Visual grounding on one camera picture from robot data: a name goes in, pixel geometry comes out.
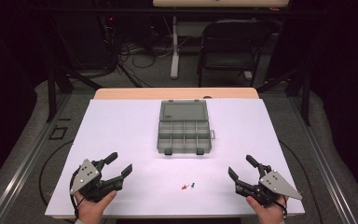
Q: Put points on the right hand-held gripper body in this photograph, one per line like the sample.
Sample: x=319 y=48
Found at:
x=275 y=185

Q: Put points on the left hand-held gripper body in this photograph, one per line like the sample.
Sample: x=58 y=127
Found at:
x=88 y=182

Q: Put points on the clear plastic compartment box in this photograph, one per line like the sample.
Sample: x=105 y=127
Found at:
x=183 y=137

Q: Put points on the person's left hand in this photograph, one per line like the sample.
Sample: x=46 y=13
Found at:
x=90 y=211

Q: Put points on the person's right hand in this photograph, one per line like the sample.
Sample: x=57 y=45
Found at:
x=270 y=214

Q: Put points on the black metal stand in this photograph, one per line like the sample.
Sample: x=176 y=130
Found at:
x=52 y=93
x=306 y=96

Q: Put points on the wooden table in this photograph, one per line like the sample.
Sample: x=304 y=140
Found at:
x=174 y=92

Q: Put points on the black folding chair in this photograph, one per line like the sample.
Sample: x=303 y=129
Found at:
x=236 y=40

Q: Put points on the white desk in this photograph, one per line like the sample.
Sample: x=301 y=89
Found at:
x=175 y=46

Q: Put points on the metal floor rail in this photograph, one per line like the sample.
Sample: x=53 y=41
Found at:
x=28 y=158
x=323 y=161

